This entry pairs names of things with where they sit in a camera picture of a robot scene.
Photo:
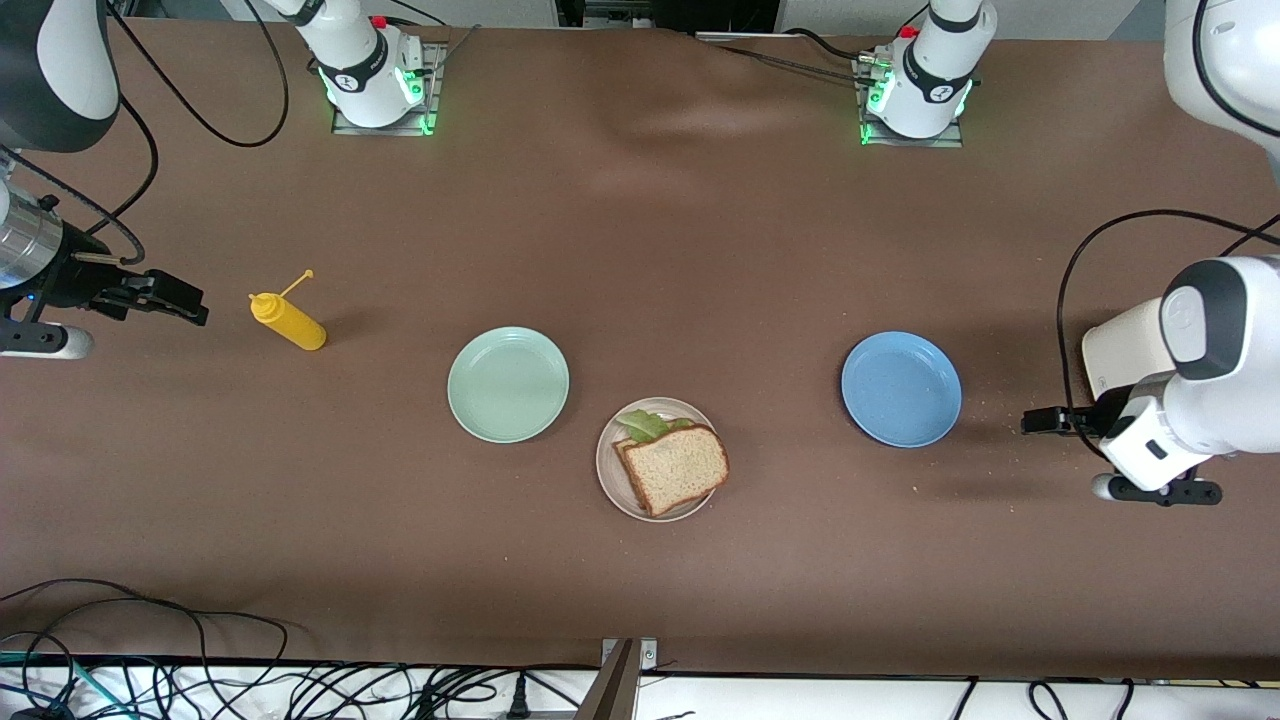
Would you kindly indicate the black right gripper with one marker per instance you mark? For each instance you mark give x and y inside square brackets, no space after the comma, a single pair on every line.
[82,283]

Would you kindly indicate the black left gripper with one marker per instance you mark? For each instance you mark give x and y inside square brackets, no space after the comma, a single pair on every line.
[1092,417]

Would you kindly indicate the yellow squeeze bottle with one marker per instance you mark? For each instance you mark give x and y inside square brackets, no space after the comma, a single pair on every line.
[295,325]

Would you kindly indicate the brown bread slice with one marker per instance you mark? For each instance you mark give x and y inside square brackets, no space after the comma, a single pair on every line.
[624,468]
[680,468]

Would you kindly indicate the green lettuce leaf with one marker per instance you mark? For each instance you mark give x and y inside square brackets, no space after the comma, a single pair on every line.
[645,425]

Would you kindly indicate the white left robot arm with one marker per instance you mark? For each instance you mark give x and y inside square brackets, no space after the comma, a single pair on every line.
[1215,380]

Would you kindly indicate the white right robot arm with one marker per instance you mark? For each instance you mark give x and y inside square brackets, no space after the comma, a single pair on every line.
[360,70]

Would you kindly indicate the blue plate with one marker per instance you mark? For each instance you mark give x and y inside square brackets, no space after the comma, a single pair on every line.
[900,390]

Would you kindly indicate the mint green plate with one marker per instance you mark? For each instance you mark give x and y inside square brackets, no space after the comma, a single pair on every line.
[508,385]

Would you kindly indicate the beige plate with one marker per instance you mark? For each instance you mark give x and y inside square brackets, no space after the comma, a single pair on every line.
[660,516]

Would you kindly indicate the white toaster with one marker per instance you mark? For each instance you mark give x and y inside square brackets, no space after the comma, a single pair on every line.
[1125,350]

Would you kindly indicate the brown table cover sheet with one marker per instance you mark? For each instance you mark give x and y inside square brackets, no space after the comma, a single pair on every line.
[640,250]

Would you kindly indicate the black power plug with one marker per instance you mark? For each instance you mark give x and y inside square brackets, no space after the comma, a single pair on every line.
[518,700]

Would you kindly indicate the dark object behind table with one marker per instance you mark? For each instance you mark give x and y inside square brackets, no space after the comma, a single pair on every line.
[650,12]

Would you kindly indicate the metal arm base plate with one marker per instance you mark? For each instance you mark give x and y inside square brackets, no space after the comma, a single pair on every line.
[350,130]
[950,143]

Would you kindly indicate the small metal bracket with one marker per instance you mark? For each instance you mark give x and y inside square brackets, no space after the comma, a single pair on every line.
[648,655]

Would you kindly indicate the grey aluminium post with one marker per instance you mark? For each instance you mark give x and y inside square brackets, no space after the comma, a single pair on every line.
[610,690]

